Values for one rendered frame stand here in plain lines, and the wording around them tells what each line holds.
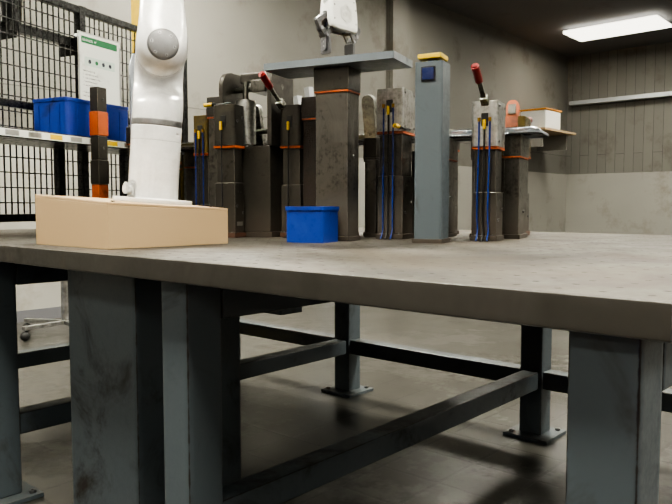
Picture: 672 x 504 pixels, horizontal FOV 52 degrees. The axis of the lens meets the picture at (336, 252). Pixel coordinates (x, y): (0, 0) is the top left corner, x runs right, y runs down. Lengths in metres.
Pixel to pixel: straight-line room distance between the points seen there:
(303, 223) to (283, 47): 5.12
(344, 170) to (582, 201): 10.22
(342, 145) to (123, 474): 0.95
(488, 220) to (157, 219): 0.83
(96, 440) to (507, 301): 1.23
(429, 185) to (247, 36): 4.89
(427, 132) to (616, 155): 10.10
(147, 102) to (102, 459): 0.85
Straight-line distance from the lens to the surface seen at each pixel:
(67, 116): 2.57
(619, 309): 0.75
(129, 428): 1.67
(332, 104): 1.83
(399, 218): 1.92
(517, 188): 1.99
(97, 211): 1.56
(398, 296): 0.88
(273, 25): 6.73
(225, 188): 2.04
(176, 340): 1.30
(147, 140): 1.72
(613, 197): 11.74
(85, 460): 1.87
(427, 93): 1.74
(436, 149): 1.72
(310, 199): 2.00
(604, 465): 0.84
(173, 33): 1.71
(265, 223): 2.04
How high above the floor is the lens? 0.79
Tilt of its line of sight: 4 degrees down
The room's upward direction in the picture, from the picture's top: straight up
